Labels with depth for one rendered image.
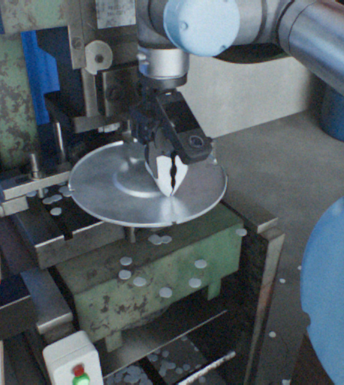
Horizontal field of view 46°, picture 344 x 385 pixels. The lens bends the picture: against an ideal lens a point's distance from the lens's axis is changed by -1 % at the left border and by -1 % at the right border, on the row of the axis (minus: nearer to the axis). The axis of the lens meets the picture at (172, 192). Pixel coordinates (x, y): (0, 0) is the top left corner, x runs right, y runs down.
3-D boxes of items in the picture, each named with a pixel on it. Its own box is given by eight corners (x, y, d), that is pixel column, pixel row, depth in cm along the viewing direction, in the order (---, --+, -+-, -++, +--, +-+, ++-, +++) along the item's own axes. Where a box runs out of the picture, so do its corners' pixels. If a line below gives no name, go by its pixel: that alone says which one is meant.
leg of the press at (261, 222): (272, 386, 125) (338, 108, 76) (243, 407, 120) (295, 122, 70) (128, 231, 189) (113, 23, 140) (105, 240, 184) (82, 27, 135)
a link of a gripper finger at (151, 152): (168, 170, 70) (167, 122, 65) (173, 174, 69) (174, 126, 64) (144, 177, 68) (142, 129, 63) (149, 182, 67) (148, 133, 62)
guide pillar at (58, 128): (70, 162, 92) (61, 102, 85) (61, 165, 91) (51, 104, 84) (66, 158, 94) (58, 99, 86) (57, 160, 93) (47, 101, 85)
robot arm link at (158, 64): (200, 45, 58) (150, 53, 55) (199, 77, 61) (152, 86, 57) (171, 34, 64) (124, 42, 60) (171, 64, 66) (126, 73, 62)
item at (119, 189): (84, 244, 62) (83, 240, 61) (59, 153, 84) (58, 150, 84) (254, 207, 70) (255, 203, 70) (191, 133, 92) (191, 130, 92)
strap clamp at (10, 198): (79, 192, 88) (73, 148, 82) (0, 217, 80) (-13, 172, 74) (69, 179, 92) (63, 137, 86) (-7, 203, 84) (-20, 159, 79)
